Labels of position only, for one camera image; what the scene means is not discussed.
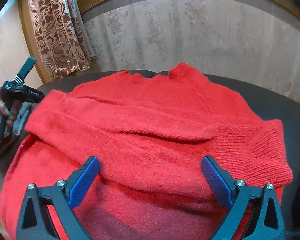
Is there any red knit sweater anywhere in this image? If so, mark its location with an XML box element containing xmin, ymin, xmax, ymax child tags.
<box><xmin>0</xmin><ymin>63</ymin><xmax>293</xmax><ymax>239</ymax></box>

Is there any person's left hand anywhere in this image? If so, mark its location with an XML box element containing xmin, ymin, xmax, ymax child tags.
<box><xmin>0</xmin><ymin>100</ymin><xmax>21</xmax><ymax>127</ymax></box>

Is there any brown patterned curtain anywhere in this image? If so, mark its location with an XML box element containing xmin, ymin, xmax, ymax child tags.
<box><xmin>28</xmin><ymin>0</ymin><xmax>95</xmax><ymax>80</ymax></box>

